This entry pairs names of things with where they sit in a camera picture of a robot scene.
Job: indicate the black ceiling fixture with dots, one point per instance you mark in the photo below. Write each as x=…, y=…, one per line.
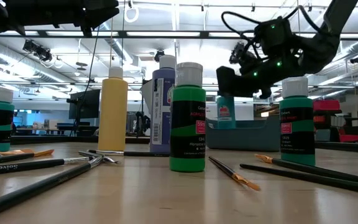
x=357, y=59

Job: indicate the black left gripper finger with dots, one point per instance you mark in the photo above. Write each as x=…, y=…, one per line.
x=101, y=3
x=98, y=17

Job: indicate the long dark brush silver ferrule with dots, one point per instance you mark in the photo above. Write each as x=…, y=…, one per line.
x=42, y=183

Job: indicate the long black brush orange bristles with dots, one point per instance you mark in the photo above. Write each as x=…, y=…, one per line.
x=306, y=169

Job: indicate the large teal paint bottle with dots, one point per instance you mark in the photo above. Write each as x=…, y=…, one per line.
x=221, y=123

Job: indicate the thin black brush orange bristles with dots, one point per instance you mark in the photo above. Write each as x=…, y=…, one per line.
x=43, y=152

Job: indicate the thick brush wide orange bristles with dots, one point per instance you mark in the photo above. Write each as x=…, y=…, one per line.
x=8, y=152

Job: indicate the black monitor on stand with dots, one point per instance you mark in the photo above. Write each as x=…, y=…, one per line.
x=85, y=104

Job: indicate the black background robot arm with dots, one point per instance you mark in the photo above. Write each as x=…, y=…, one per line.
x=141, y=123

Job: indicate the short brush silver ferrule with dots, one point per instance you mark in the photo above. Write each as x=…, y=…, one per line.
x=110, y=160

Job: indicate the black brush gold ferrule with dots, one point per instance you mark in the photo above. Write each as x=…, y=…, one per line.
x=228, y=171

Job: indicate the large purple-blue paint bottle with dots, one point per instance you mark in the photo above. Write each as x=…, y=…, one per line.
x=162, y=93

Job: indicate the red storage bin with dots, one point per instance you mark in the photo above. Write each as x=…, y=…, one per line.
x=326, y=105
x=350, y=138

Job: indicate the black brush long silver ferrule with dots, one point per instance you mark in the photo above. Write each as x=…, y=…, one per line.
x=141, y=153

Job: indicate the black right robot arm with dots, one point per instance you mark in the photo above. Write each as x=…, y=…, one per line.
x=337, y=18

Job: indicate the black brush white lettering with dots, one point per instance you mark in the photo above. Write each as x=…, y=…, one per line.
x=26, y=165

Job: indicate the black ceiling camera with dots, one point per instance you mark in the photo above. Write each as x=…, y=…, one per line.
x=39, y=52
x=238, y=53
x=158, y=54

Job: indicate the long thin black brush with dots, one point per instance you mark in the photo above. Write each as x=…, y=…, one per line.
x=306, y=178

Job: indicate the grey-blue plastic caddy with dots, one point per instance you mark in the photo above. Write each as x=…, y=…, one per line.
x=244, y=140

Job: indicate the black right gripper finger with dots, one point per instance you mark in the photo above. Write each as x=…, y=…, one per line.
x=238, y=93
x=235, y=79

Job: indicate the small dark green paint bottle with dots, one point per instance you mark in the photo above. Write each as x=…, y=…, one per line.
x=297, y=105

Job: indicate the small bright green paint bottle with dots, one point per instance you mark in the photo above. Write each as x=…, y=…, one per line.
x=187, y=96

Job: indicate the black aluminium rig frame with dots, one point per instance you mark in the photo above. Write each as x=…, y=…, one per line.
x=57, y=140

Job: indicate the large yellow paint bottle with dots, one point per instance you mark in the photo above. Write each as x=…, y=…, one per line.
x=113, y=118

